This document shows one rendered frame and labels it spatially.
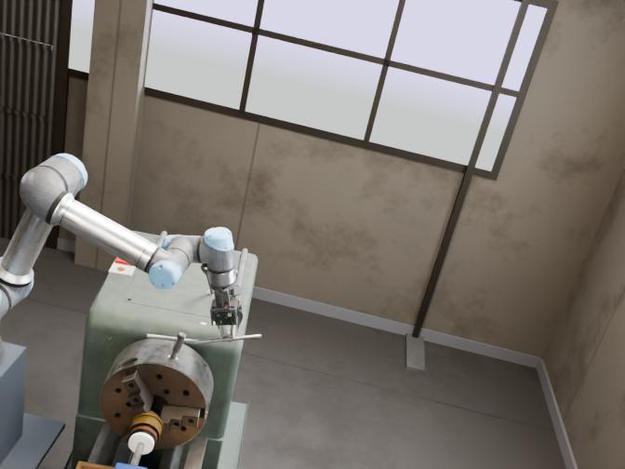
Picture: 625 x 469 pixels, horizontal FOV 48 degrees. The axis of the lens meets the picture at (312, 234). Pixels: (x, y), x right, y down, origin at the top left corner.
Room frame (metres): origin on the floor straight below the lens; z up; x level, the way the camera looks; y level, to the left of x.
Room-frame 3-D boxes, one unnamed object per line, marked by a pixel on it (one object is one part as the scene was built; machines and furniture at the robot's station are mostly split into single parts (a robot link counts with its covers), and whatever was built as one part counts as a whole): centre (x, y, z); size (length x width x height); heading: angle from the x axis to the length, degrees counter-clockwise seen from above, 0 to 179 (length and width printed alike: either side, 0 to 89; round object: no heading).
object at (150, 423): (1.51, 0.32, 1.08); 0.09 x 0.09 x 0.09; 5
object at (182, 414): (1.59, 0.24, 1.09); 0.12 x 0.11 x 0.05; 95
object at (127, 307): (2.06, 0.39, 1.06); 0.59 x 0.48 x 0.39; 5
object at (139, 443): (1.40, 0.32, 1.08); 0.13 x 0.07 x 0.07; 5
